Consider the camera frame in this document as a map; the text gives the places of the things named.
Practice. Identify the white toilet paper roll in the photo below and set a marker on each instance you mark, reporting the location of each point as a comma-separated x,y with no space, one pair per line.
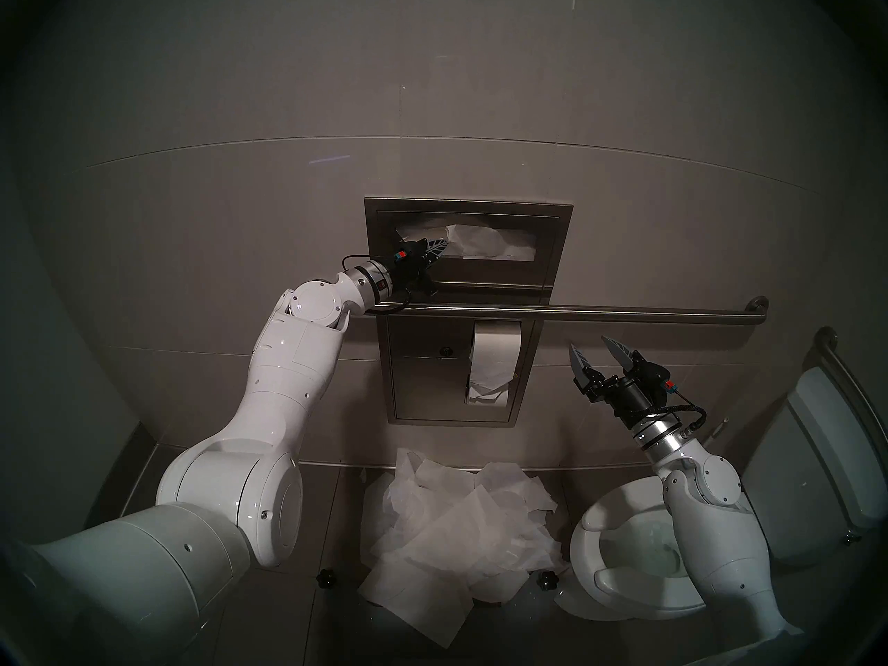
494,359

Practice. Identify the black star knob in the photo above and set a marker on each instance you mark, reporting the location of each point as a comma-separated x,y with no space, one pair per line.
549,580
326,578

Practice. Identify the long steel grab bar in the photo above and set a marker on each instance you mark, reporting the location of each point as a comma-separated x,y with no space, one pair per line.
624,314

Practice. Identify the crumpled seat covers pile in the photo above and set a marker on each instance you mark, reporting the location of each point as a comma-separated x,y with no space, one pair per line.
451,533

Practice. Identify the white paper toilet seat cover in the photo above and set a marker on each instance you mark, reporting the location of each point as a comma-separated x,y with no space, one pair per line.
479,241

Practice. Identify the short steel grab bar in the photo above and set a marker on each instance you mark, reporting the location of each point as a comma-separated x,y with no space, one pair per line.
853,387

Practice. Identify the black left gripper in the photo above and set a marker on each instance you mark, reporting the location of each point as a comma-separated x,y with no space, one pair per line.
411,262

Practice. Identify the white toilet bowl with seat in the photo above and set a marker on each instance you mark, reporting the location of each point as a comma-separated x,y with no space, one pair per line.
610,512

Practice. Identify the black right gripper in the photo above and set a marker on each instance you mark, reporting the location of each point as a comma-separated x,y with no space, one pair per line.
635,394

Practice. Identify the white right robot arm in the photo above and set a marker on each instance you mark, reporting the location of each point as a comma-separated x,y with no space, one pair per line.
721,547

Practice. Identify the white toilet brush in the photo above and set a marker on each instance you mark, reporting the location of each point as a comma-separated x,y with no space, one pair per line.
718,429

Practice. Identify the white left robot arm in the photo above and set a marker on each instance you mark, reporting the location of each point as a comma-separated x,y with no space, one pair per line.
277,394

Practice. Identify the stainless steel dispenser cabinet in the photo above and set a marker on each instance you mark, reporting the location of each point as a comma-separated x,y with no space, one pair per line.
416,387

